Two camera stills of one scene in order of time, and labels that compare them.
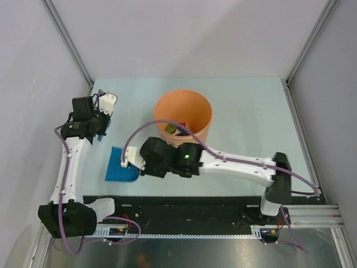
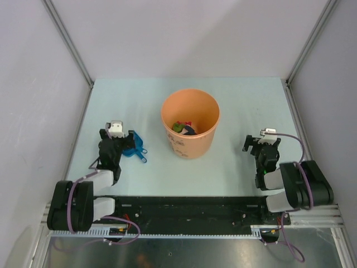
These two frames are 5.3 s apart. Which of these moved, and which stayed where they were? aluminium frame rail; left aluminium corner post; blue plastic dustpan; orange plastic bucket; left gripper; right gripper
Moved: left gripper; orange plastic bucket; blue plastic dustpan; right gripper
Stayed: aluminium frame rail; left aluminium corner post
